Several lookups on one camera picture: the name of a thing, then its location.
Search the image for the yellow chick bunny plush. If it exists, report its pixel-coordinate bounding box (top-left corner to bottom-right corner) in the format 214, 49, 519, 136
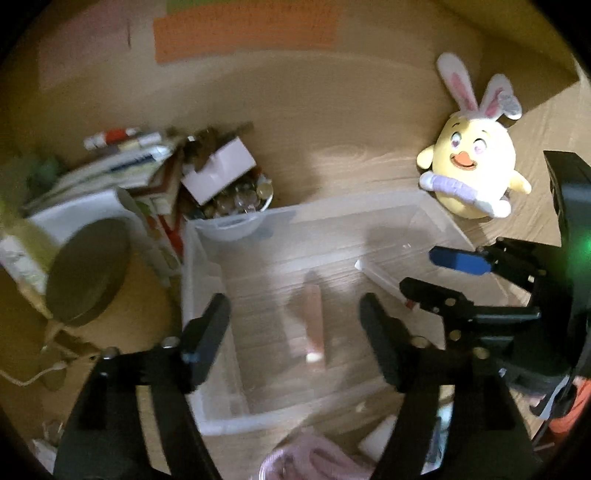
417, 52, 532, 219

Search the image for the white charging cable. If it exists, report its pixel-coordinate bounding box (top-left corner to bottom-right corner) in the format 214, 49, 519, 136
0, 359, 70, 387

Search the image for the white tube with red cap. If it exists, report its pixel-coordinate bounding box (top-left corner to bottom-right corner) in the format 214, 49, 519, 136
355, 259, 416, 310

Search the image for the orange sticky note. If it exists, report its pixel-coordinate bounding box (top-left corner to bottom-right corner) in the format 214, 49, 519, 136
153, 1, 342, 64

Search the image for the stack of books and papers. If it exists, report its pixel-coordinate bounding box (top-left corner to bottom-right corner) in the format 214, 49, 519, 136
22, 132, 184, 286

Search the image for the pink sticky note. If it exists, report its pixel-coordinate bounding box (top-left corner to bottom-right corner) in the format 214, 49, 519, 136
37, 1, 131, 90

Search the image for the pink wooden stick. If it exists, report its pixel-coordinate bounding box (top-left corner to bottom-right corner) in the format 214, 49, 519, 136
303, 283, 325, 368

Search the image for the brown mug with lid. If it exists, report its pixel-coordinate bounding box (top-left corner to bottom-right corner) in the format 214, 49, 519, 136
44, 218, 131, 348

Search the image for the green sticky note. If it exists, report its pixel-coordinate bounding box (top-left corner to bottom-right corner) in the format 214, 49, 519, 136
165, 0, 231, 15

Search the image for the clear plastic storage bin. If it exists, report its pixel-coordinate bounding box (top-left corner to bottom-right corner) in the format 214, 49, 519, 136
182, 190, 509, 436

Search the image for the small pink white box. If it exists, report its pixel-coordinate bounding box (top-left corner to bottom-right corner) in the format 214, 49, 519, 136
181, 137, 256, 205

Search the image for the pink rope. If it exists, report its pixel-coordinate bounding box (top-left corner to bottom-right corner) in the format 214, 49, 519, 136
257, 430, 376, 480

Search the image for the red white marker pen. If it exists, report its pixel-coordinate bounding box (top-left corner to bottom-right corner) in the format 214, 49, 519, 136
83, 128, 141, 151

